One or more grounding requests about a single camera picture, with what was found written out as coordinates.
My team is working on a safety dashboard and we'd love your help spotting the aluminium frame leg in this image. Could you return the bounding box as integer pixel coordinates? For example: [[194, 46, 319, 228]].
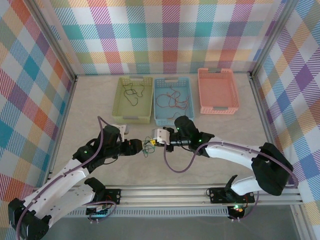
[[289, 204, 312, 240]]

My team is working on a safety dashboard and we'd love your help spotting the blue plastic basket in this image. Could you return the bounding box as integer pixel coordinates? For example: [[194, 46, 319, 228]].
[[152, 76, 195, 126]]

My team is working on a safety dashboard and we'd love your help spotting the thin green cable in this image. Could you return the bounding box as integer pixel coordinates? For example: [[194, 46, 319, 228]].
[[142, 136, 158, 159]]

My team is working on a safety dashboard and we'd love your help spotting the thin red cable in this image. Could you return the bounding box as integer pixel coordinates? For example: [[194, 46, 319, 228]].
[[156, 86, 190, 116]]

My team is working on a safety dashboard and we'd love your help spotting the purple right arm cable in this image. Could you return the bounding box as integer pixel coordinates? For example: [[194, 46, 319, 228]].
[[162, 142, 300, 223]]

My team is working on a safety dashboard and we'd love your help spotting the pink plastic basket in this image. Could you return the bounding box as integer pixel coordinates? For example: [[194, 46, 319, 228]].
[[196, 67, 240, 116]]

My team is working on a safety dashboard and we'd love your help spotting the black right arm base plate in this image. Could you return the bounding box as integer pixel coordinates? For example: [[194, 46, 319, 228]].
[[208, 186, 256, 204]]

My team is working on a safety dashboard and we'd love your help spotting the yellow-green plastic basket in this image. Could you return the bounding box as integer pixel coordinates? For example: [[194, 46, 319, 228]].
[[111, 76, 154, 125]]

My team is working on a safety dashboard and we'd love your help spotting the grey slotted cable duct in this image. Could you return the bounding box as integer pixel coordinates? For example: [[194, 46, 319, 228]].
[[64, 208, 230, 218]]

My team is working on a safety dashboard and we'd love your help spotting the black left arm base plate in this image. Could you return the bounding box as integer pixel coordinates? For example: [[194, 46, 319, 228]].
[[104, 188, 122, 205]]

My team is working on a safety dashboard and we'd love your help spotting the aluminium table side rail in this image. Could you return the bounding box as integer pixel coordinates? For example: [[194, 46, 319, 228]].
[[42, 74, 80, 188], [248, 72, 288, 187]]

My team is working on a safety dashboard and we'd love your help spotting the aluminium mounting rail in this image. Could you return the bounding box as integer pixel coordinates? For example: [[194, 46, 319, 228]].
[[26, 183, 305, 209]]

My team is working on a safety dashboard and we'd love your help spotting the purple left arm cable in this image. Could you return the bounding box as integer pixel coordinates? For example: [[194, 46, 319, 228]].
[[15, 115, 118, 240]]

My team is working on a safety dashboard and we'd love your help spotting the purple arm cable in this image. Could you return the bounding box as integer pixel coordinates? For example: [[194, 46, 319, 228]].
[[162, 142, 300, 223], [15, 115, 118, 240]]

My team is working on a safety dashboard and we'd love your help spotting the aluminium frame post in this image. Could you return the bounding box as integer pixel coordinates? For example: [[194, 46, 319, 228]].
[[249, 0, 298, 78], [29, 0, 79, 85]]

